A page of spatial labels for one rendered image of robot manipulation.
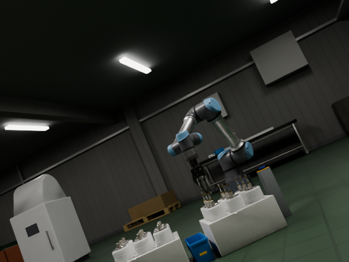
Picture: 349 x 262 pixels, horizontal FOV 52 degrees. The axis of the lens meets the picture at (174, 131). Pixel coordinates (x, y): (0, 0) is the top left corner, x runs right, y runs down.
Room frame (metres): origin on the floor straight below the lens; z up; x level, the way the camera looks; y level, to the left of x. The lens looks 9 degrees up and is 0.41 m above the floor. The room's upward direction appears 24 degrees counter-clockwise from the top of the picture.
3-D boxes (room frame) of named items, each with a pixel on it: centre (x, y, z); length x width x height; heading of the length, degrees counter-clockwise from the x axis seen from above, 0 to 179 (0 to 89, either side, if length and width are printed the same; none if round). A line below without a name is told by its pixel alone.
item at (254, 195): (2.07, -0.26, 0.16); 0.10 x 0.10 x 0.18
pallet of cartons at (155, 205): (8.73, 1.29, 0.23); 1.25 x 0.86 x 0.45; 74
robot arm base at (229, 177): (2.66, -0.27, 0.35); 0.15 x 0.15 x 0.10
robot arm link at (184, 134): (2.03, -0.03, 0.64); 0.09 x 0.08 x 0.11; 148
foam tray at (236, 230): (2.17, -0.13, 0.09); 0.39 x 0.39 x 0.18; 8
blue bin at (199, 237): (2.13, 0.14, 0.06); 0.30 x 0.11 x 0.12; 8
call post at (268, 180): (2.29, -0.41, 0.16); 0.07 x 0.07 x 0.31; 8
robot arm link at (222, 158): (2.65, -0.27, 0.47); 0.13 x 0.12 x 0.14; 58
